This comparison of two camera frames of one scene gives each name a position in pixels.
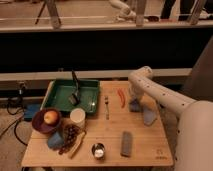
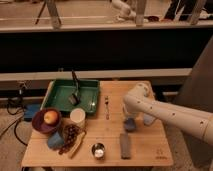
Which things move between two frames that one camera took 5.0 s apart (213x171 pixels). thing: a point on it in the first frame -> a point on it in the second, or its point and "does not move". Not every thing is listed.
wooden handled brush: (77, 144) does not move
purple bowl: (41, 126) does not move
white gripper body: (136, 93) -> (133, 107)
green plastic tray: (59, 92) does not move
